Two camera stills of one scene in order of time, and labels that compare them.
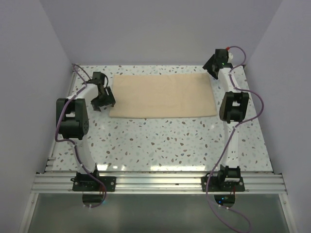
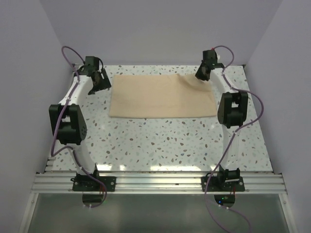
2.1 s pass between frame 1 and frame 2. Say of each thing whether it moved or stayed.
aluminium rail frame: stayed
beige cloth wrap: stayed
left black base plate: stayed
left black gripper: moved
